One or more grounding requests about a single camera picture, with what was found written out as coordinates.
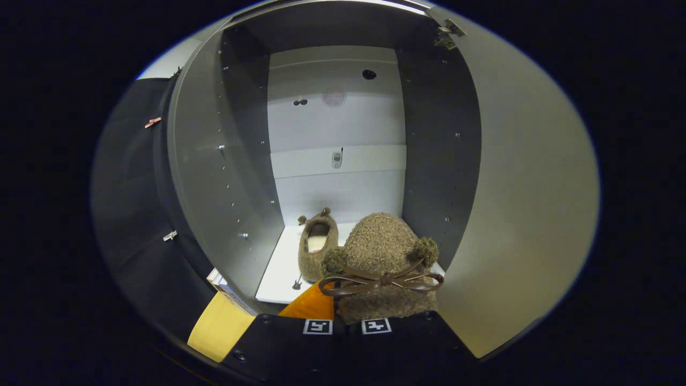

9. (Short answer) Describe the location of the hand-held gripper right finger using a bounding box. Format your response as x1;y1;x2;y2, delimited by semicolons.
348;311;479;386

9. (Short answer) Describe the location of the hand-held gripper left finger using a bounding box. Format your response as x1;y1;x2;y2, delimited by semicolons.
221;278;350;386

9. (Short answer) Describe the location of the brown fuzzy shoe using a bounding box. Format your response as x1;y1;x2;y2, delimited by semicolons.
319;212;445;325
297;207;339;284

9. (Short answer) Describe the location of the grey shoe cabinet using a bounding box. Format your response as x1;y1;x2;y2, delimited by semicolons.
166;0;483;317

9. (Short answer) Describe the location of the black backdrop cloth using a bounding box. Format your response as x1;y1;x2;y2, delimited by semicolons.
91;75;226;344

